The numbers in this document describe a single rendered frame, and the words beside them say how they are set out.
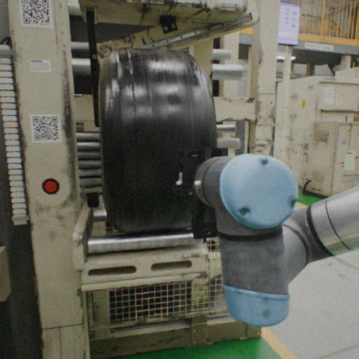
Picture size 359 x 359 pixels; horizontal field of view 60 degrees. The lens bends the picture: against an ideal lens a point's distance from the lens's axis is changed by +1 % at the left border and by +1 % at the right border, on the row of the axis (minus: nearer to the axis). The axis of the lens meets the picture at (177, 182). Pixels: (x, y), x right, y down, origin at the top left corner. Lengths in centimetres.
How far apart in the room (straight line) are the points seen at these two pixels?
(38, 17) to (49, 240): 59
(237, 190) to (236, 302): 14
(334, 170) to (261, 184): 508
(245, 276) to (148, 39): 112
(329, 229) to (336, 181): 501
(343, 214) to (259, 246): 13
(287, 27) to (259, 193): 485
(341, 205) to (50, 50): 77
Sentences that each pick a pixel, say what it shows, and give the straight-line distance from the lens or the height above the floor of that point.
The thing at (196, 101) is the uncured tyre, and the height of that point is 129.
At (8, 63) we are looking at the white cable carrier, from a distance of 96.
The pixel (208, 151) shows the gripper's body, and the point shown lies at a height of 119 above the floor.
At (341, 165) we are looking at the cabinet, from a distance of 547.
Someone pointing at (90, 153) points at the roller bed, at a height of 111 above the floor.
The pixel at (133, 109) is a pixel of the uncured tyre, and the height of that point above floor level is 127.
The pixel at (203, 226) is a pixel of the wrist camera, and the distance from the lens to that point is 53.
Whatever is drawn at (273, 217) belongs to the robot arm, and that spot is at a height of 114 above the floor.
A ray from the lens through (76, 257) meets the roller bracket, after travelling 86.
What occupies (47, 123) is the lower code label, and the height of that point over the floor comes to 123.
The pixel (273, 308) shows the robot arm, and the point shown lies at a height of 104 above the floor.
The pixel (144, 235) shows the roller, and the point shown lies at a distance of 89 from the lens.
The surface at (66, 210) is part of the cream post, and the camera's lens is 94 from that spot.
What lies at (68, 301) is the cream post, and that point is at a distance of 106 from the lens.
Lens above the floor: 124
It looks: 11 degrees down
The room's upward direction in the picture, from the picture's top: straight up
